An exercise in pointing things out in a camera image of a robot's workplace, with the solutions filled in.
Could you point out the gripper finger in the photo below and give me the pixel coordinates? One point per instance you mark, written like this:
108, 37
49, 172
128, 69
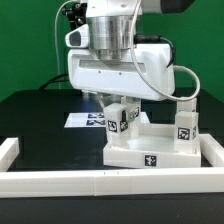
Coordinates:
135, 109
105, 99

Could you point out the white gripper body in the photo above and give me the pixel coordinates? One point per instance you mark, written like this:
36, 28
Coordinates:
87, 72

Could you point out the white square table top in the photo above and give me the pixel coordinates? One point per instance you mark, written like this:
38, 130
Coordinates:
153, 148

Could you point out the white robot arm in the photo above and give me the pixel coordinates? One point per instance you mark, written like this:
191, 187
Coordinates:
110, 58

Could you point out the white marker sheet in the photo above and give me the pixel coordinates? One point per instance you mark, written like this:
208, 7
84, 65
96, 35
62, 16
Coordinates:
82, 120

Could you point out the white U-shaped fence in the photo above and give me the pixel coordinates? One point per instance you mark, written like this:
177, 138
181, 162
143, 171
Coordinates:
113, 182

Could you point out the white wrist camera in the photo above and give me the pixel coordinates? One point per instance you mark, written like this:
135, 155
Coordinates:
78, 38

